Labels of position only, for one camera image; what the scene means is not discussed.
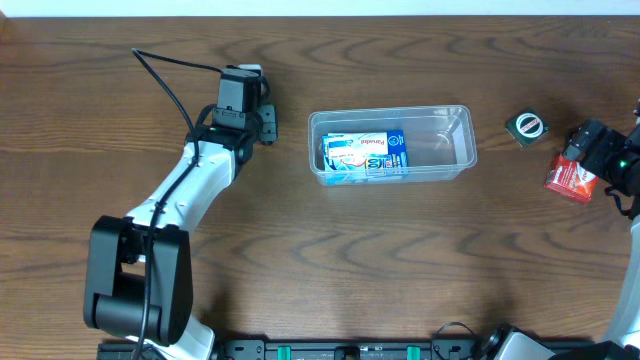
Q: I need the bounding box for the blue cooling patch box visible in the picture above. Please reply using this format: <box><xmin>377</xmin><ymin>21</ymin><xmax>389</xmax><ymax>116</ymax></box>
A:
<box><xmin>322</xmin><ymin>130</ymin><xmax>409</xmax><ymax>171</ymax></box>

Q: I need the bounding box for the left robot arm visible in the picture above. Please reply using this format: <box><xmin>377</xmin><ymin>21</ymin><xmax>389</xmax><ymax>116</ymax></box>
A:
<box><xmin>83</xmin><ymin>64</ymin><xmax>278</xmax><ymax>359</ymax></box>

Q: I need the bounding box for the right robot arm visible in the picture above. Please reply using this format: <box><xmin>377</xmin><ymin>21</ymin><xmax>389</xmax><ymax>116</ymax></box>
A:
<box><xmin>471</xmin><ymin>119</ymin><xmax>639</xmax><ymax>360</ymax></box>

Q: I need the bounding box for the clear plastic container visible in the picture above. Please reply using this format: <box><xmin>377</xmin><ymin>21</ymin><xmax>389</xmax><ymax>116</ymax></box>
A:
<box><xmin>308</xmin><ymin>105</ymin><xmax>477</xmax><ymax>186</ymax></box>

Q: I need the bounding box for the green Zam-Buk box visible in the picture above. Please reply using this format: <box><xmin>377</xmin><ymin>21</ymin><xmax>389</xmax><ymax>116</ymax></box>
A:
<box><xmin>505</xmin><ymin>108</ymin><xmax>549</xmax><ymax>148</ymax></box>

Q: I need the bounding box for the red small box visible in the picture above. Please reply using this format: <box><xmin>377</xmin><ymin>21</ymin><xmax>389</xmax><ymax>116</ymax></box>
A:
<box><xmin>544</xmin><ymin>154</ymin><xmax>598</xmax><ymax>204</ymax></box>

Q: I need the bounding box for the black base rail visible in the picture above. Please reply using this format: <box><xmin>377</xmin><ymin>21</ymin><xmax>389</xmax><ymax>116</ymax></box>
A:
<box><xmin>96</xmin><ymin>322</ymin><xmax>501</xmax><ymax>360</ymax></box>

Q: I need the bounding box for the black bottle white cap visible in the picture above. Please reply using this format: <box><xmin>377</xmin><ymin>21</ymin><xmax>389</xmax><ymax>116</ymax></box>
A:
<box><xmin>259</xmin><ymin>110</ymin><xmax>278</xmax><ymax>146</ymax></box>

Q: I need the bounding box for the white Panadol box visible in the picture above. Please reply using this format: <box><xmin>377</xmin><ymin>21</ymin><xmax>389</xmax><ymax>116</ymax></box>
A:
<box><xmin>323</xmin><ymin>132</ymin><xmax>388</xmax><ymax>158</ymax></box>

